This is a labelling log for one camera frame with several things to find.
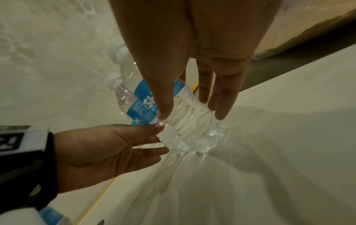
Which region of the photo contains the person's left hand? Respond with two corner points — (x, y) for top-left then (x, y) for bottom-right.
(52, 123), (169, 194)

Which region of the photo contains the white table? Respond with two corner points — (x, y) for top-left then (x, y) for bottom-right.
(80, 47), (356, 225)

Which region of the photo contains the person's right hand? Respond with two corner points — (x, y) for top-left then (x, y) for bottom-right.
(108, 0), (284, 121)

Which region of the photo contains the black wristband with markers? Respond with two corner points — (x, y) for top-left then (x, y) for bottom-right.
(0, 125), (58, 212)

